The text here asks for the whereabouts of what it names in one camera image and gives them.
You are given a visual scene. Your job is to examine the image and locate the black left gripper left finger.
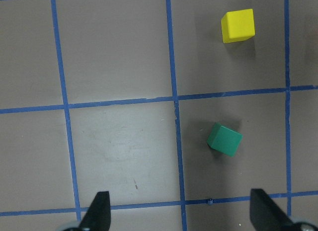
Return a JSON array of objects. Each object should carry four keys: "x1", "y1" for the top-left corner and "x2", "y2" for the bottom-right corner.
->
[{"x1": 78, "y1": 191, "x2": 111, "y2": 231}]

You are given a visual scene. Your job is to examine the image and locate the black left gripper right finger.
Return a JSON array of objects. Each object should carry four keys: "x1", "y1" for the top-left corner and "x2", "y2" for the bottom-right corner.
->
[{"x1": 249, "y1": 189, "x2": 294, "y2": 231}]

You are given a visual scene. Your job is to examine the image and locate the green wooden block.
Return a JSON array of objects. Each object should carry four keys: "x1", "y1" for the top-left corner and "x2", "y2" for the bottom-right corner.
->
[{"x1": 207, "y1": 123, "x2": 243, "y2": 157}]

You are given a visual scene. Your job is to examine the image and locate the yellow wooden block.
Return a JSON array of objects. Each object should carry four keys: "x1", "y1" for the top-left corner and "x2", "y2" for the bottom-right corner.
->
[{"x1": 221, "y1": 8, "x2": 255, "y2": 44}]

